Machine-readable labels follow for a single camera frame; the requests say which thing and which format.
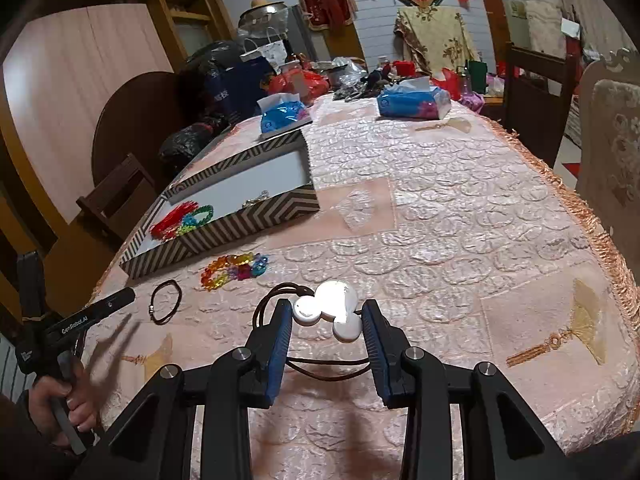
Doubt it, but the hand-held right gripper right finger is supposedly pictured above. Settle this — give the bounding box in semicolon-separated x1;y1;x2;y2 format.
363;299;567;480

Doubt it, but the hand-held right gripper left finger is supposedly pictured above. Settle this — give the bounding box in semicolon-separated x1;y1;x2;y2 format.
82;299;295;480

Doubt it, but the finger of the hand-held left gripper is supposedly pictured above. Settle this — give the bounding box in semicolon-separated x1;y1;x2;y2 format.
16;251;47;323
92;287;137;316

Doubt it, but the white pendant cord necklace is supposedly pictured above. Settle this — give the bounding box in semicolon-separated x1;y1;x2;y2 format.
252;280;373;381

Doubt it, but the red knot tassel ornament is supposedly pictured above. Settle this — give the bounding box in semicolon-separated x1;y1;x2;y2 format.
149;201;198;241

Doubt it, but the striped cardboard box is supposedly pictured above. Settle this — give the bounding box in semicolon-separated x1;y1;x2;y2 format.
117;129;321;279

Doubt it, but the person's left forearm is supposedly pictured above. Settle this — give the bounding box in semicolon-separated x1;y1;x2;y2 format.
0;395;76;480

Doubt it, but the person's left hand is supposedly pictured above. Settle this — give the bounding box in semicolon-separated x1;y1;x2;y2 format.
27;360;101;448

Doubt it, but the white radiator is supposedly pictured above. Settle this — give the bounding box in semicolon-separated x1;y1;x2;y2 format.
0;335;31;401

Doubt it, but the dark wooden chair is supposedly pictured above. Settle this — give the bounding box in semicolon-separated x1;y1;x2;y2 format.
76;152;158;243
501;41;581;168

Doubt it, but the pink embossed tablecloth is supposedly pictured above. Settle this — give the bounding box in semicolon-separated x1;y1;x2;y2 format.
80;90;640;480

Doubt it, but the round wooden table top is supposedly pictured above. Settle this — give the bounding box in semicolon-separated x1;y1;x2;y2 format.
91;71;193;196

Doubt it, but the blue tissue pack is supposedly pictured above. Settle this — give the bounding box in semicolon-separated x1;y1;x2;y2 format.
376;76;452;120
256;92;313;142

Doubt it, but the dark blue bag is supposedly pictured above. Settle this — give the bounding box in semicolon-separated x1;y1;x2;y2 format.
205;56;276;121

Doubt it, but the large black plastic bag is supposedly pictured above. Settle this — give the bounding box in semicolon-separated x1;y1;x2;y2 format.
182;40;248;81

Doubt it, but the red plastic bag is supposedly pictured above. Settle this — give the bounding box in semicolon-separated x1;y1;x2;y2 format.
267;62;331;106

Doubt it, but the pile of dark clutter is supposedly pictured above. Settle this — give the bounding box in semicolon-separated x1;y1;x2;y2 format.
332;67;396;103

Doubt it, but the white paper bag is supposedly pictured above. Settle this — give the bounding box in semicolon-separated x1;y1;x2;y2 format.
240;27;287;68

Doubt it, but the green bag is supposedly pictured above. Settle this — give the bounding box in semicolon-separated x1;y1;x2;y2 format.
465;61;490;95

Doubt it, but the cream floral upholstered chair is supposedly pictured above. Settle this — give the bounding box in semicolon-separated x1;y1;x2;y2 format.
575;47;640;261

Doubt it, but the metal basin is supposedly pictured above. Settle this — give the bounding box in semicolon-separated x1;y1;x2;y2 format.
237;0;290;31

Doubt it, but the cream floral hanging cloth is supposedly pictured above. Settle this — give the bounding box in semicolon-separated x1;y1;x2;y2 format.
394;6;482;77

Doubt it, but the black hair tie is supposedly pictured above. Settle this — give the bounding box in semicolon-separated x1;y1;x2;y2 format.
150;280;183;325

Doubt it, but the orange bead bracelet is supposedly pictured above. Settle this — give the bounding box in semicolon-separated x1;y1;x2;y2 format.
200;256;238;292

